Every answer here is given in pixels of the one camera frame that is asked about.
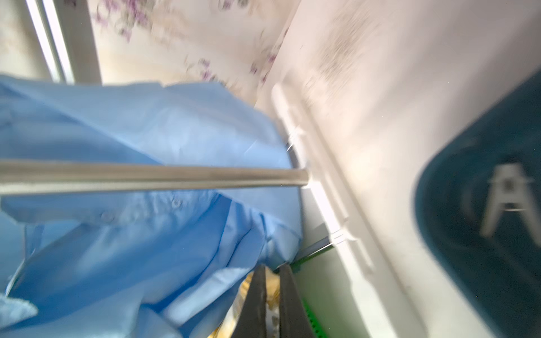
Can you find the white clothespin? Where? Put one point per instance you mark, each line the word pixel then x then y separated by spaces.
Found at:
pixel 510 190

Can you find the metal clothes rack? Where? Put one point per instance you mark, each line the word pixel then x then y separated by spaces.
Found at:
pixel 312 168

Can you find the dark teal plastic tray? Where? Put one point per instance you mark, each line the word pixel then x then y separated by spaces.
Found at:
pixel 477 207

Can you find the green perforated plastic basket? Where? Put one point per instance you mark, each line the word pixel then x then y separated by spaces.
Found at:
pixel 304 256

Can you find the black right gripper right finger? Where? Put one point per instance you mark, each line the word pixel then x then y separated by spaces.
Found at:
pixel 294 322

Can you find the light blue shirt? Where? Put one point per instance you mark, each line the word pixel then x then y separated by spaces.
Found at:
pixel 137 264

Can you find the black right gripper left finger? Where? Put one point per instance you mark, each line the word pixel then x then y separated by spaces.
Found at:
pixel 252 320

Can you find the yellow plaid shirt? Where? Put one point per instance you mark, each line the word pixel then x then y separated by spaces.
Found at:
pixel 240 306

